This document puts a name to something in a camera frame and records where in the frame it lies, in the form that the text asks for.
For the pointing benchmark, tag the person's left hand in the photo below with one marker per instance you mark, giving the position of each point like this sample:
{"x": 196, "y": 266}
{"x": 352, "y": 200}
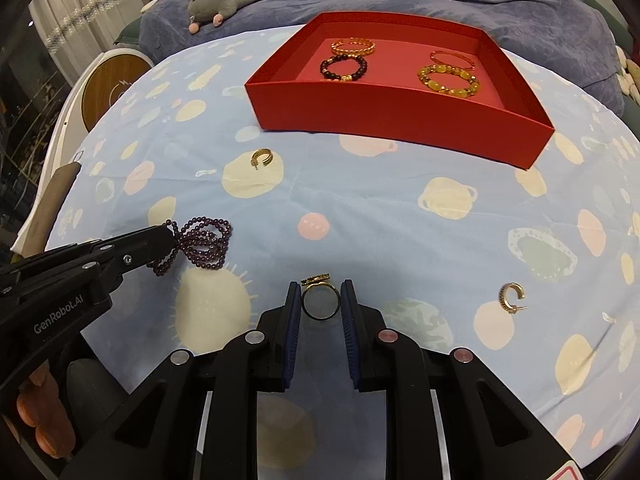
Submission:
{"x": 42, "y": 410}

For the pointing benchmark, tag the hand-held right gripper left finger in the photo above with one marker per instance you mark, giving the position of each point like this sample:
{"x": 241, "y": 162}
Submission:
{"x": 291, "y": 345}

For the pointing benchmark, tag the dark green bed frame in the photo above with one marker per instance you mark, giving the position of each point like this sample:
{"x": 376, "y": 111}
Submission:
{"x": 607, "y": 15}

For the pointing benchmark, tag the gold hoop earring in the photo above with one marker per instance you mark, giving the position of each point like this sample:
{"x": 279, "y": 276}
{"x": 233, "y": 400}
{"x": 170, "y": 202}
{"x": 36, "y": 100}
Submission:
{"x": 264, "y": 156}
{"x": 504, "y": 299}

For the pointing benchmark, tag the grey plush toy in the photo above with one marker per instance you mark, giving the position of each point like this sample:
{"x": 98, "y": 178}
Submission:
{"x": 225, "y": 2}

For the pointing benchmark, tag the red cardboard box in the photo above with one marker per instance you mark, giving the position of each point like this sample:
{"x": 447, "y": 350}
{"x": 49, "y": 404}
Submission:
{"x": 390, "y": 115}

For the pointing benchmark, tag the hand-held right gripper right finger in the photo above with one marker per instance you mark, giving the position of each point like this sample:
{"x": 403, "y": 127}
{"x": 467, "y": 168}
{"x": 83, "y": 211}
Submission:
{"x": 350, "y": 345}

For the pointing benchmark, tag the white sheer curtain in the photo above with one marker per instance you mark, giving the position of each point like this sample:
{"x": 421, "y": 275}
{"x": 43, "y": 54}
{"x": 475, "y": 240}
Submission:
{"x": 65, "y": 20}

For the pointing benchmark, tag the purple bead strand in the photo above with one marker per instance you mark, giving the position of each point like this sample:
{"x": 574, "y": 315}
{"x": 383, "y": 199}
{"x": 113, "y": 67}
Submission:
{"x": 200, "y": 246}

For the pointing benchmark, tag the white plush toy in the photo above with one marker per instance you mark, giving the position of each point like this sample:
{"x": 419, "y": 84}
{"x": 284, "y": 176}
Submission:
{"x": 627, "y": 77}

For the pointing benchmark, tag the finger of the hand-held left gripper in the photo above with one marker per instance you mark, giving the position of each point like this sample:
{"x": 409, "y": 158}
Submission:
{"x": 142, "y": 247}

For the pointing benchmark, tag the thin gold bangle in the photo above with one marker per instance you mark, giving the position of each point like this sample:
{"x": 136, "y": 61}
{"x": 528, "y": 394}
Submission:
{"x": 450, "y": 51}

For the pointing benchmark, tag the light blue printed bed sheet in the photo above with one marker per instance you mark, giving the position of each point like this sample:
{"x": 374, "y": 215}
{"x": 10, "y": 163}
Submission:
{"x": 400, "y": 240}

